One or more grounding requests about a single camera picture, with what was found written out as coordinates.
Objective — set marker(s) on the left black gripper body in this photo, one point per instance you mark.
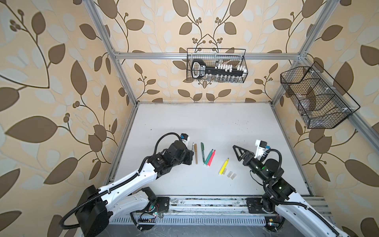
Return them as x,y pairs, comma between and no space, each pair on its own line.
184,158

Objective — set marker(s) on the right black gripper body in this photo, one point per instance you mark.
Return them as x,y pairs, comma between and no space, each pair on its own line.
251,162

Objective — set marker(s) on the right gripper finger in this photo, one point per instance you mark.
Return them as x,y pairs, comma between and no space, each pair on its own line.
237,147
239,153

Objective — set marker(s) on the yellow highlighter marker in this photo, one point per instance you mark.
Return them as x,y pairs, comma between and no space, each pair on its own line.
224,166

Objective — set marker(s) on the dark green pen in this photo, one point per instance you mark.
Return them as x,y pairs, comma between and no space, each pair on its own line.
202,152

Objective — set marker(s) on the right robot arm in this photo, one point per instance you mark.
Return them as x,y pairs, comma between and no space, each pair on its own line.
280,197

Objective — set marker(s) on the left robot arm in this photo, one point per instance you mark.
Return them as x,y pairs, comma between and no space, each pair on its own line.
99,206

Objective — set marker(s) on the green highlighter marker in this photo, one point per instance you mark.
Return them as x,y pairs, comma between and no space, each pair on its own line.
208,157

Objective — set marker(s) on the pink highlighter marker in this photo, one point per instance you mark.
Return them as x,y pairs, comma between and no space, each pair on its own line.
211,158

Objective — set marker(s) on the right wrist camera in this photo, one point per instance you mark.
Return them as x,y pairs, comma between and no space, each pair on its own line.
262,147

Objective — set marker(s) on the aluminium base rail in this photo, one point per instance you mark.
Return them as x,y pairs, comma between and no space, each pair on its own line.
202,211

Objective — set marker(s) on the black socket rail tool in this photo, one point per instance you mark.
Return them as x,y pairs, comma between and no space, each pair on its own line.
220,71

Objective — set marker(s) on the right black wire basket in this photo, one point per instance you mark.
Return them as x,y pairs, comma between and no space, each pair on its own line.
322,102

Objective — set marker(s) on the black wire basket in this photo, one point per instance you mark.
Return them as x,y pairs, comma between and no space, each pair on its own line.
322,102
210,56

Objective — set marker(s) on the rear black wire basket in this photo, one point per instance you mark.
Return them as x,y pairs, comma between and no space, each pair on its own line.
210,56

